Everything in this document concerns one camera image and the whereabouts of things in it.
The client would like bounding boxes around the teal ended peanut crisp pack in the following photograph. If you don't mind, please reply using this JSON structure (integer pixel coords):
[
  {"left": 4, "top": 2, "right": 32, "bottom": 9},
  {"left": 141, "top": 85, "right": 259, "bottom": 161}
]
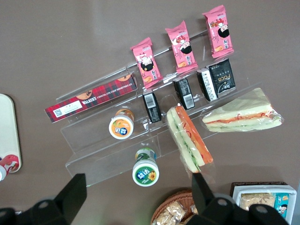
[{"left": 239, "top": 192, "right": 292, "bottom": 213}]

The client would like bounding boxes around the red tartan shortbread box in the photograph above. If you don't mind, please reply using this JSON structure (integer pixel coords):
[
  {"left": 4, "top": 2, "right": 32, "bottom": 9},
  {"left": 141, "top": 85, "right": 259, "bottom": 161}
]
[{"left": 44, "top": 72, "right": 138, "bottom": 124}]

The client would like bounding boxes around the green gum bottle white lid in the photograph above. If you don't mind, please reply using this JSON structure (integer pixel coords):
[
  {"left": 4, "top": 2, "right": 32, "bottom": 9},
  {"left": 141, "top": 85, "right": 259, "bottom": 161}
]
[{"left": 132, "top": 147, "right": 160, "bottom": 188}]

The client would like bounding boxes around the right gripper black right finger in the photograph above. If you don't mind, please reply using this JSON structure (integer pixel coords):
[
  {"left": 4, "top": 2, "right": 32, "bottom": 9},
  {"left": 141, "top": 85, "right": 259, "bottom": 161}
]
[{"left": 191, "top": 172, "right": 289, "bottom": 225}]

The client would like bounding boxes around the triangle sandwich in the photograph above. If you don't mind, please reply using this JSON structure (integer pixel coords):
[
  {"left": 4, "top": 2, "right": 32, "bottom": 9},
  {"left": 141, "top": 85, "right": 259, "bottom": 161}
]
[
  {"left": 165, "top": 105, "right": 216, "bottom": 180},
  {"left": 201, "top": 87, "right": 285, "bottom": 134}
]

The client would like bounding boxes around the dark woven base tray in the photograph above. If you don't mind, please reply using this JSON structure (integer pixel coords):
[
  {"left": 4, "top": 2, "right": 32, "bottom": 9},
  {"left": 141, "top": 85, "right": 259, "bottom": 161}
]
[{"left": 230, "top": 181, "right": 289, "bottom": 197}]

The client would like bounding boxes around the orange gum bottle white lid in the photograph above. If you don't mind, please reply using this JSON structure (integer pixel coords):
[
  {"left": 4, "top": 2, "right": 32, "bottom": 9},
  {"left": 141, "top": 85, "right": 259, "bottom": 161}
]
[{"left": 108, "top": 108, "right": 135, "bottom": 140}]

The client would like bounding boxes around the small black snack box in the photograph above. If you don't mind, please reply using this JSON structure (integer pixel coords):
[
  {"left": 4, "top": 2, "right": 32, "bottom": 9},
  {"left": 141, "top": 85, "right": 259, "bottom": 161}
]
[
  {"left": 142, "top": 91, "right": 163, "bottom": 124},
  {"left": 172, "top": 77, "right": 195, "bottom": 111},
  {"left": 196, "top": 58, "right": 236, "bottom": 102}
]

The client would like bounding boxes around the clear acrylic stepped display stand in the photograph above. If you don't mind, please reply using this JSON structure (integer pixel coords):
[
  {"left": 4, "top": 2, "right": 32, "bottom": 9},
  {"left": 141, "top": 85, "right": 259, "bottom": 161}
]
[{"left": 55, "top": 29, "right": 264, "bottom": 188}]

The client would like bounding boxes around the pink cartoon snack packet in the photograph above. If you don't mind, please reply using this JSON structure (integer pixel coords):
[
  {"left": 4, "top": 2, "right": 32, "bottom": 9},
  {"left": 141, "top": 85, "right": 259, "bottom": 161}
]
[
  {"left": 202, "top": 5, "right": 235, "bottom": 59},
  {"left": 130, "top": 37, "right": 164, "bottom": 89},
  {"left": 165, "top": 20, "right": 199, "bottom": 74}
]

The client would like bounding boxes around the beige plastic tray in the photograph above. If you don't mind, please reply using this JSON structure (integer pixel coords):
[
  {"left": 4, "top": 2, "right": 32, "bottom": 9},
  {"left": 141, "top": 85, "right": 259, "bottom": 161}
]
[{"left": 0, "top": 93, "right": 22, "bottom": 173}]

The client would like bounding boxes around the white rectangular serving box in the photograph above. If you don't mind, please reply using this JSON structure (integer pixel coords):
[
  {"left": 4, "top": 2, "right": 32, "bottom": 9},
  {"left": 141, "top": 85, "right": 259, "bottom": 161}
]
[{"left": 232, "top": 184, "right": 297, "bottom": 225}]

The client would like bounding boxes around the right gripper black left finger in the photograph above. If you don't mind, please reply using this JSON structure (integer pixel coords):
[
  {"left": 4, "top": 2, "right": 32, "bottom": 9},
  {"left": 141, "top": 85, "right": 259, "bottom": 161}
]
[{"left": 0, "top": 173, "right": 88, "bottom": 225}]

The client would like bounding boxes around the red cola bottle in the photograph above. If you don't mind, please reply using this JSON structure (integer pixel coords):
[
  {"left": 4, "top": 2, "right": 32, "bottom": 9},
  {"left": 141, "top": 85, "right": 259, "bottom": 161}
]
[{"left": 0, "top": 153, "right": 20, "bottom": 182}]

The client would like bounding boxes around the dark brown wicker basket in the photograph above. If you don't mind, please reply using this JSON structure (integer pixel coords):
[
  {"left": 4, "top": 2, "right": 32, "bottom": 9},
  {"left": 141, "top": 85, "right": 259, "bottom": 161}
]
[{"left": 151, "top": 189, "right": 200, "bottom": 225}]

